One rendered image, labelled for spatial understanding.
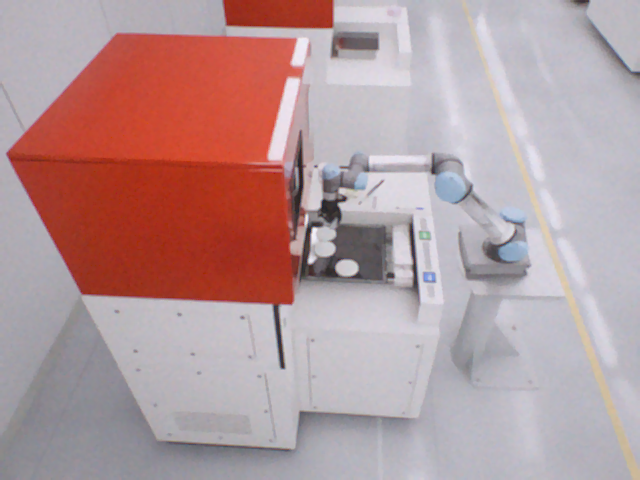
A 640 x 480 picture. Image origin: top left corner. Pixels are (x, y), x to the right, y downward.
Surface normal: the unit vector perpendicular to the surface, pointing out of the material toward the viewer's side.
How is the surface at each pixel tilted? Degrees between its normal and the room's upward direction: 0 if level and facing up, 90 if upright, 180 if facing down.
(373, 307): 0
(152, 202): 90
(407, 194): 0
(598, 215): 0
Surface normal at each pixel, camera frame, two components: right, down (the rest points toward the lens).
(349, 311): 0.00, -0.72
